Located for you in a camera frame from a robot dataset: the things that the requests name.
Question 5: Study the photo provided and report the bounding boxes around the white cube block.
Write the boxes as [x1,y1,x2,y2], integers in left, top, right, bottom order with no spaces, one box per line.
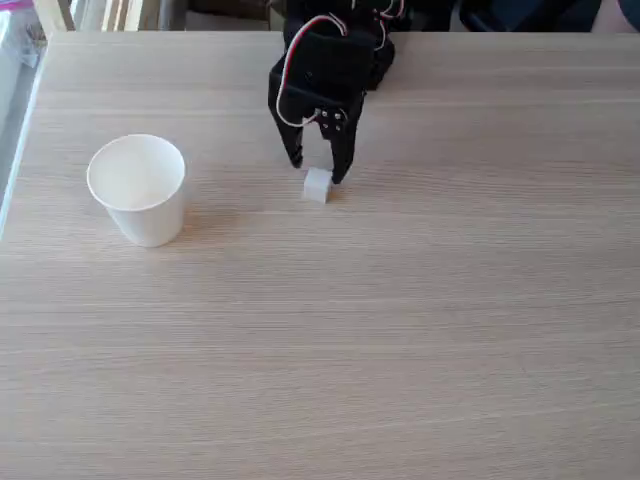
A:
[302,167,333,204]

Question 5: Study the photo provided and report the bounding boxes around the white paper cup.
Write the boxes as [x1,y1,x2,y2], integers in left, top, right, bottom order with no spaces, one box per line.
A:
[85,133,188,249]

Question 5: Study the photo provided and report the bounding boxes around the dark blue cloth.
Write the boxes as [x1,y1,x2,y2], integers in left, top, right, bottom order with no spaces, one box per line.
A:
[458,0,607,34]

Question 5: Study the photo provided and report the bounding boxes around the clear plastic bag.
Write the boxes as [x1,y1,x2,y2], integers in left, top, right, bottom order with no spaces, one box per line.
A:
[0,0,49,69]

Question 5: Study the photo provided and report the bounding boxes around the red white gripper cable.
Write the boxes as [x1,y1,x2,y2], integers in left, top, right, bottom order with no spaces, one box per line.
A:
[275,14,349,128]

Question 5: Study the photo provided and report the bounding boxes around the red white arm cable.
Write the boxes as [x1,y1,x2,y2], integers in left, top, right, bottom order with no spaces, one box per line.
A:
[372,0,407,52]

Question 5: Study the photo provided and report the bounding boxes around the light wooden frame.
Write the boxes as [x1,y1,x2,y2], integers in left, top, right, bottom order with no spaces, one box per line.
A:
[33,0,177,34]

